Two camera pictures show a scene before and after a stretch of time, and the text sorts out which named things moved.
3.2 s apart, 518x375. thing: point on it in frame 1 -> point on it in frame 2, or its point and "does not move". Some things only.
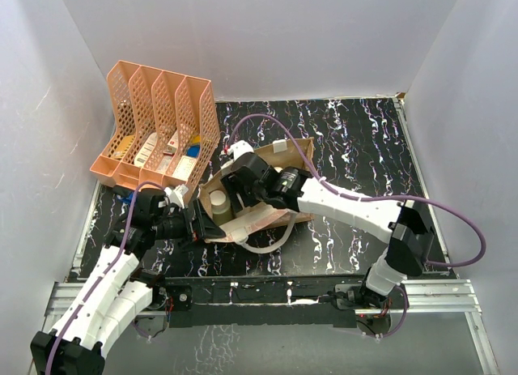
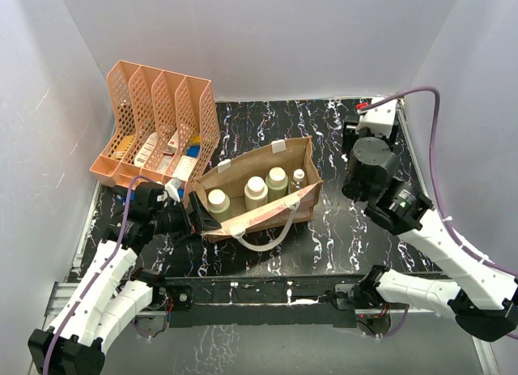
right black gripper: (231, 186) -> (350, 138)
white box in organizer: (142, 157) does not move
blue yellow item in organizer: (193, 148) does not move
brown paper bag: (258, 228) does not move
